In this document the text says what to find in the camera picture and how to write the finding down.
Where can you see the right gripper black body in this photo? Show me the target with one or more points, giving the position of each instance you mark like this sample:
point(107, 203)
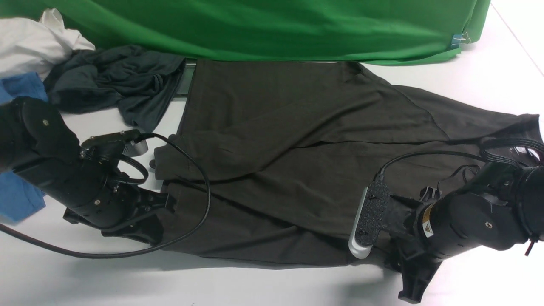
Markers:
point(430, 233)

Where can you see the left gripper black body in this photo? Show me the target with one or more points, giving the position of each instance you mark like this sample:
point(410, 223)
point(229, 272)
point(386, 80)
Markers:
point(90, 198)

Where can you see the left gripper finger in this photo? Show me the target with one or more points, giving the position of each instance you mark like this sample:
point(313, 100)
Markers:
point(152, 201)
point(148, 231)

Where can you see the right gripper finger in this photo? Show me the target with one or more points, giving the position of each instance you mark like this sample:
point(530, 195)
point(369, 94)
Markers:
point(417, 273)

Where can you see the gray long-sleeved shirt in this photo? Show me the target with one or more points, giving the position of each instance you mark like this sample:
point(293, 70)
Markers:
point(289, 146)

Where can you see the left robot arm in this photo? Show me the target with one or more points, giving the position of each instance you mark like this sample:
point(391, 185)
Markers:
point(36, 145)

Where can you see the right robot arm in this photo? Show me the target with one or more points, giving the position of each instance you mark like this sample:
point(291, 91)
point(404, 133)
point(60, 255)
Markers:
point(500, 207)

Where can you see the blue t-shirt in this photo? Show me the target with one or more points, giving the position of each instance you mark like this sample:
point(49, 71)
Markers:
point(19, 199)

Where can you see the dark teal crumpled garment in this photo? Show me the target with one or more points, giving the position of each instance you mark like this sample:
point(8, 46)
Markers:
point(140, 83)

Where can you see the white crumpled garment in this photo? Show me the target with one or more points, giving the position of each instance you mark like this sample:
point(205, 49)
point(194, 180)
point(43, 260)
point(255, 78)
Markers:
point(37, 46)

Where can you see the blue binder clip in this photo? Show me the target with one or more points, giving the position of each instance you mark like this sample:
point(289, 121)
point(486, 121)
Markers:
point(458, 40)

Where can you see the green backdrop cloth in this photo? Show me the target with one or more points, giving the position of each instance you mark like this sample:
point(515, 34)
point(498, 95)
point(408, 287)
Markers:
point(378, 32)

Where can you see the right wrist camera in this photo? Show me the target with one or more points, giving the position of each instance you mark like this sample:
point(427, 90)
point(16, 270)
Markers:
point(369, 219)

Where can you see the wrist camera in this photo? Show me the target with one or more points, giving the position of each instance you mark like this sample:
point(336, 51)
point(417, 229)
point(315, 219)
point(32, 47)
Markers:
point(369, 219)
point(111, 146)

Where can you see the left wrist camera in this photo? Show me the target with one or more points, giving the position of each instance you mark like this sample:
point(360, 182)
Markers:
point(111, 146)

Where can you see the metal table cable hatch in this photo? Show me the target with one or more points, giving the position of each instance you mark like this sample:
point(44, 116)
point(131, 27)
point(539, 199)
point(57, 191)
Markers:
point(186, 79)

